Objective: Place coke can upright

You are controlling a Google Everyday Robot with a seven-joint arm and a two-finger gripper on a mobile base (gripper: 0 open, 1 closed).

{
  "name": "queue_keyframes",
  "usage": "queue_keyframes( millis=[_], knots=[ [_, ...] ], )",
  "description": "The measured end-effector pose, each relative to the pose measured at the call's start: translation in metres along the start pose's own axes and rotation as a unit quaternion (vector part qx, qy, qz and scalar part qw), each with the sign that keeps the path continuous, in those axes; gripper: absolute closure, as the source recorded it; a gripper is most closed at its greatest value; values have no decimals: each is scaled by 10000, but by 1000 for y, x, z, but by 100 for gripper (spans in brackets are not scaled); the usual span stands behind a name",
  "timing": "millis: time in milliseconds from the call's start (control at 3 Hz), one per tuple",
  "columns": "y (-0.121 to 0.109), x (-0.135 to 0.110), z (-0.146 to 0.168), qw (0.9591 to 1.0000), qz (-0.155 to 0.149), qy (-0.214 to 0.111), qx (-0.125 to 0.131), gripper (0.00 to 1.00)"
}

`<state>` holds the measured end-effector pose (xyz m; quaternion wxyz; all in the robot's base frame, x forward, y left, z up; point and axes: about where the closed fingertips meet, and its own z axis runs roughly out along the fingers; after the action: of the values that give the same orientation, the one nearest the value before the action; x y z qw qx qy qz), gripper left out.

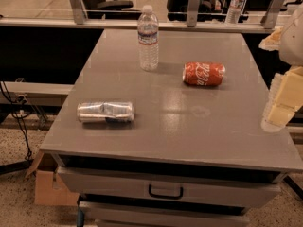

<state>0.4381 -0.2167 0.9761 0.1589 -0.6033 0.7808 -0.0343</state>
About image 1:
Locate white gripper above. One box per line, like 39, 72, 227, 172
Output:
258, 4, 303, 132

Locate red coke can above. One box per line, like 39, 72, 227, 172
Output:
182, 61, 225, 86

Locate crushed silver can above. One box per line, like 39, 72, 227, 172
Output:
77, 101, 134, 123

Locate metal glass railing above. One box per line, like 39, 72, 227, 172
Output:
0, 0, 302, 33

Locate background water bottle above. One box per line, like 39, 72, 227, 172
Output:
225, 0, 245, 24

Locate grey top drawer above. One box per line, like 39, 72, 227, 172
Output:
58, 166, 280, 208

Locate grey drawer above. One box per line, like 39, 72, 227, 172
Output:
58, 166, 280, 208
79, 201, 249, 227

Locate clear water bottle on table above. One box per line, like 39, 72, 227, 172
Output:
137, 5, 159, 71

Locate black office chair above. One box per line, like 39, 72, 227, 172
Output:
82, 0, 133, 19

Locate grey lower drawer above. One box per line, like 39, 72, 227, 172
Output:
79, 201, 249, 227

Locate cardboard box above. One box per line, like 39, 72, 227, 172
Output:
26, 150, 79, 206

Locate grey side shelf left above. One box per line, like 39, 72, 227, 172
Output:
0, 81, 73, 106

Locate black drawer handle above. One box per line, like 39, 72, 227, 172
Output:
148, 184, 184, 200

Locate black cables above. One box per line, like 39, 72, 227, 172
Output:
0, 80, 48, 163

